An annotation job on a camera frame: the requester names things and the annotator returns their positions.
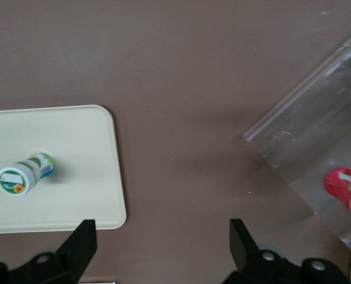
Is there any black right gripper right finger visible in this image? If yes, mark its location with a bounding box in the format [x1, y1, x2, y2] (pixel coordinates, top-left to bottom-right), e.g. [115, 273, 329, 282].
[222, 218, 351, 284]

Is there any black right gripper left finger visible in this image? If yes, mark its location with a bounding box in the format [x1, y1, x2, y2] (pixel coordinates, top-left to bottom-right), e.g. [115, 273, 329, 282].
[0, 219, 98, 284]

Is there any green sunflower yogurt cup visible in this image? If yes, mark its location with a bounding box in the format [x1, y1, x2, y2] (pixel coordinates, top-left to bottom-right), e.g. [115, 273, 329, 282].
[0, 152, 55, 196]

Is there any cream rectangular plastic tray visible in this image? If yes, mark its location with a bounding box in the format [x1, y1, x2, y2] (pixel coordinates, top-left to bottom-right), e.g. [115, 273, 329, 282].
[0, 104, 127, 235]

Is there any red yogurt cup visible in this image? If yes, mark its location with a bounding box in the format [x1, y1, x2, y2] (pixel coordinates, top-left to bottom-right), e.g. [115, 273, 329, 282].
[324, 167, 351, 224]

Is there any clear acrylic stepped display stand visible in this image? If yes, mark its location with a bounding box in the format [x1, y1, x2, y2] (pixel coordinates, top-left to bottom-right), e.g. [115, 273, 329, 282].
[242, 25, 351, 255]

